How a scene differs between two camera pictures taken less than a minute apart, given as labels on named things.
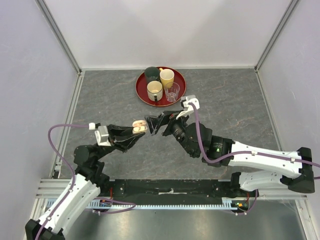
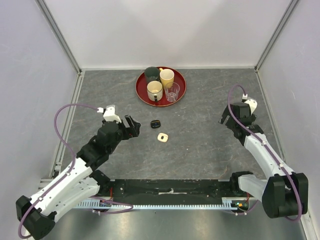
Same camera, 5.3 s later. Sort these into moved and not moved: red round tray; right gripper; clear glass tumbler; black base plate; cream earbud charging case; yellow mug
Moved: cream earbud charging case; right gripper
Not moved: black base plate; yellow mug; clear glass tumbler; red round tray
